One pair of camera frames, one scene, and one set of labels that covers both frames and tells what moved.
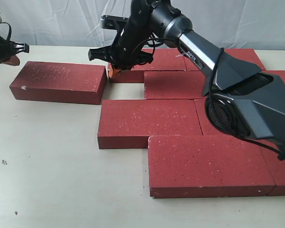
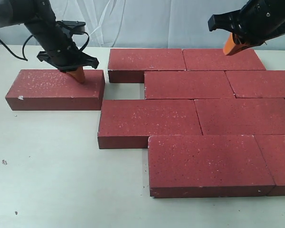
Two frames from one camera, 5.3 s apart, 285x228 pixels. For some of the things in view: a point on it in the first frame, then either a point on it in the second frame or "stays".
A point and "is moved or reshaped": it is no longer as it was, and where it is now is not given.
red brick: (128, 123) stays
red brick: (164, 60) stays
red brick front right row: (282, 175) stays
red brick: (179, 84) stays
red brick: (61, 82) is moved or reshaped
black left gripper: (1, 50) → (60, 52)
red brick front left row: (207, 166) stays
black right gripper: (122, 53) → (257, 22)
